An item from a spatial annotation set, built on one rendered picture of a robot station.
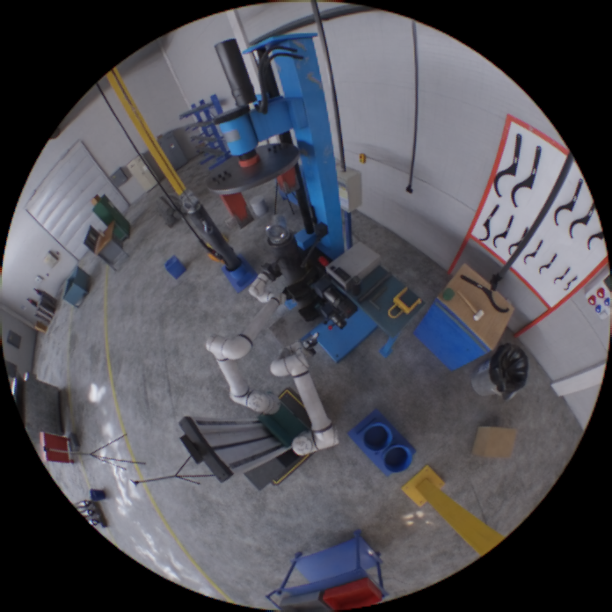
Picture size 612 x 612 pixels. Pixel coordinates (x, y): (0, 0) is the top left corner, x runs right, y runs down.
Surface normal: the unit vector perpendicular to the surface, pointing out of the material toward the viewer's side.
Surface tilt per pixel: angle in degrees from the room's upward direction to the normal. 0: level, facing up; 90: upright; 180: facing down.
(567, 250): 90
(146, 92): 90
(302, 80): 90
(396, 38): 90
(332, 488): 0
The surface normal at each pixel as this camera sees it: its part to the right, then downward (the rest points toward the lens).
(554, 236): -0.77, 0.62
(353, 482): -0.19, -0.46
